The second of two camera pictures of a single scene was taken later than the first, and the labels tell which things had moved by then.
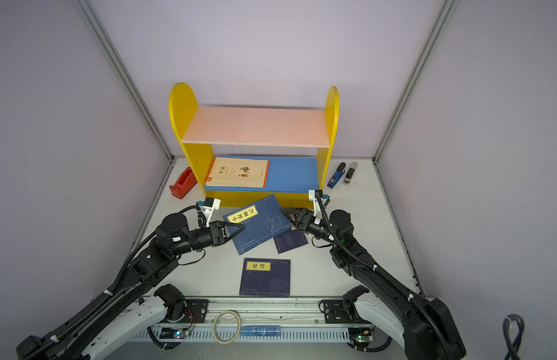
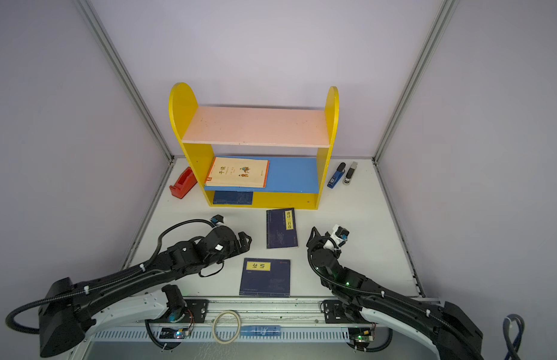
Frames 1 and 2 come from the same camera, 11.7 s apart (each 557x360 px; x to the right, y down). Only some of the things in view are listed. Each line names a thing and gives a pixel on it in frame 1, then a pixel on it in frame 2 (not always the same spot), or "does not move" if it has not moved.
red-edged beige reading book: [234, 172] does not move
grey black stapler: [346, 181] does not move
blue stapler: [337, 176] does not move
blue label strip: [260, 331] does not move
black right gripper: [304, 220] → [316, 244]
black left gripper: [222, 235] → [245, 246]
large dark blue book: [266, 277] does not move
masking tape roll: [213, 327] does not move
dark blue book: [263, 220] → [233, 197]
